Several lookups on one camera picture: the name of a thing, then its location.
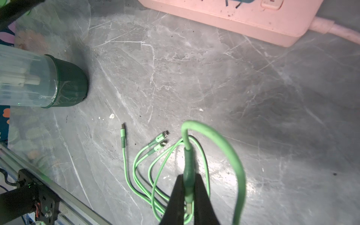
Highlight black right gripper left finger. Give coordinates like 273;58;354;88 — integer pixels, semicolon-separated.
159;174;185;225

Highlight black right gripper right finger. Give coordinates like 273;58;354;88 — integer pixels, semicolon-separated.
194;174;220;225

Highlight green USB cable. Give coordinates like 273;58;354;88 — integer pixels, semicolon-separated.
120;120;247;225

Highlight teal USB charger plug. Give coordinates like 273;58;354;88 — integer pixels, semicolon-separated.
232;0;255;3

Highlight pink power strip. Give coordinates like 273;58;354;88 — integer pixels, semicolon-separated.
140;0;322;47

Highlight pink power strip cord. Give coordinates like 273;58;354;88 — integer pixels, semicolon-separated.
309;16;360;46

